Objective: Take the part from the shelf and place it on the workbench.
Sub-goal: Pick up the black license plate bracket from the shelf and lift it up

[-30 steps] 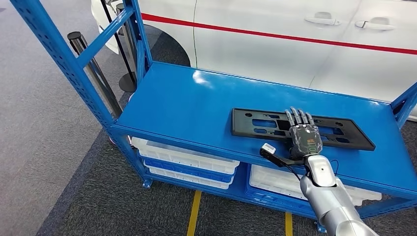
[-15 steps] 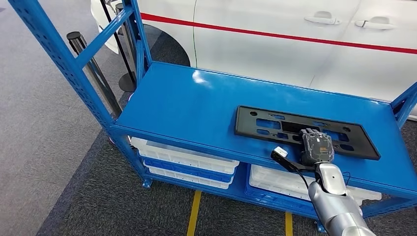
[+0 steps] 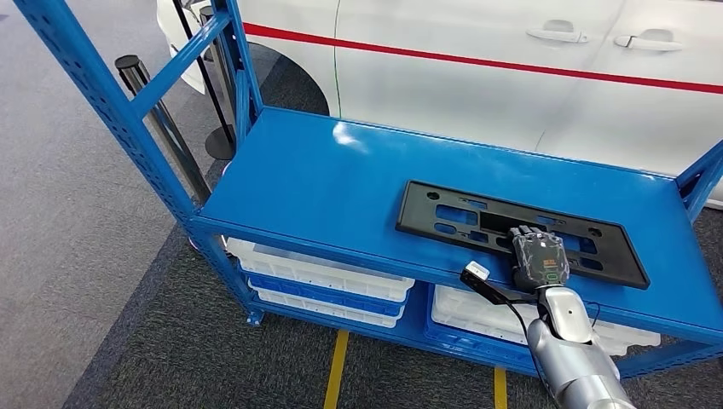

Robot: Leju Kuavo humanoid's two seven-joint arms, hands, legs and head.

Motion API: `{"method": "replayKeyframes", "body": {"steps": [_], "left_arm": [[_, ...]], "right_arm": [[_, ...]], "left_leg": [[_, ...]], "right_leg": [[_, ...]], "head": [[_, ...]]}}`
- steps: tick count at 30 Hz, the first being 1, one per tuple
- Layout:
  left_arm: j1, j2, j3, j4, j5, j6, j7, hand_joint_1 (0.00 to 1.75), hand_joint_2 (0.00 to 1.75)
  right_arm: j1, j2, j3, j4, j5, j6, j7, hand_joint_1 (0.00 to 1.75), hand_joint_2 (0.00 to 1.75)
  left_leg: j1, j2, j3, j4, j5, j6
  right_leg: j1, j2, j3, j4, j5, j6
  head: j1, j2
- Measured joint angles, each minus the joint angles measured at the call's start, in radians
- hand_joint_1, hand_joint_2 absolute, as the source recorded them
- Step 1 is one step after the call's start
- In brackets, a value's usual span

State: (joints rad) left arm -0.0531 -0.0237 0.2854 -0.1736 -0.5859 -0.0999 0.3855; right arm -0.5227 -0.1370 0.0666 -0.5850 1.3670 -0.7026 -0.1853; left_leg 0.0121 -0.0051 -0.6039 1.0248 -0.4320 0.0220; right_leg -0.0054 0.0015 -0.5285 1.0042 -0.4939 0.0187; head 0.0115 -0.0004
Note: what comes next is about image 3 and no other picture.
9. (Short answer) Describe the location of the white car with red stripe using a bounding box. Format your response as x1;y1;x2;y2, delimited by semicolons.
155;0;723;210

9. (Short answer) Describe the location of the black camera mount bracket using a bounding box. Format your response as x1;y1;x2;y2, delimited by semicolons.
460;269;541;307

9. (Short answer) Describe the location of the yellow floor tape rectangle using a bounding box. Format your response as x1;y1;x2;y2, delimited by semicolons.
322;330;510;409

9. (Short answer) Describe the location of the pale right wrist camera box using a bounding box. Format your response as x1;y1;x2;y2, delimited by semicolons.
463;260;491;282

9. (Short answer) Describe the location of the chrome stanchion post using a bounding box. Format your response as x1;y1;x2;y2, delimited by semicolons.
114;55;213;208

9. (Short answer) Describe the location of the black camera cable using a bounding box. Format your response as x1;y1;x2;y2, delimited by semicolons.
496;293;560;409

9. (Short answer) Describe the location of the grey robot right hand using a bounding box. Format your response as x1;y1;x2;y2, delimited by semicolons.
506;224;570;293

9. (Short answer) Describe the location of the black plastic plate holder part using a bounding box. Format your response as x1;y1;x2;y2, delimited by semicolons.
395;180;651;291

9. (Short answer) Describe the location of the thin black stanchion pole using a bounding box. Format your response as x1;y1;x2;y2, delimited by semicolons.
171;0;236;163

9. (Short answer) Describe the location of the blue metal shelf rack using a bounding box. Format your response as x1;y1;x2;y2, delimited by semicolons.
12;0;723;380

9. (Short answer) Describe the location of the blue plastic bin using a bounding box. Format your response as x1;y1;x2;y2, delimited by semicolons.
242;272;408;319
423;282;541;375

